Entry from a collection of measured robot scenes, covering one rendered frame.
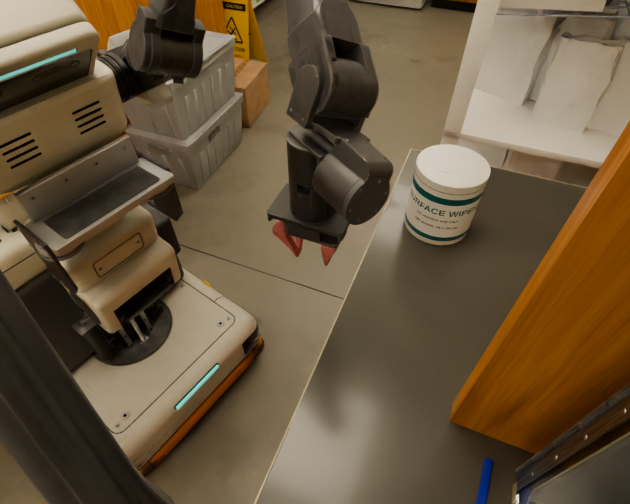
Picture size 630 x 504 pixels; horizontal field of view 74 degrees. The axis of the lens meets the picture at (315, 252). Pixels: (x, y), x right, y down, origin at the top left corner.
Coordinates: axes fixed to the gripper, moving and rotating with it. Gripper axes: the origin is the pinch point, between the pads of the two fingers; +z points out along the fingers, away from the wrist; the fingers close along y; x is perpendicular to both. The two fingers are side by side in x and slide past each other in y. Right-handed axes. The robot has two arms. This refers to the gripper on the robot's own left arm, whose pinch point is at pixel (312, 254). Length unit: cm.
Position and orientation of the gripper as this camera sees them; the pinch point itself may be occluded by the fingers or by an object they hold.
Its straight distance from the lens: 59.4
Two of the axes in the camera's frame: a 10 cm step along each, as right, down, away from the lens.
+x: 3.8, -6.9, 6.1
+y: 9.3, 2.8, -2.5
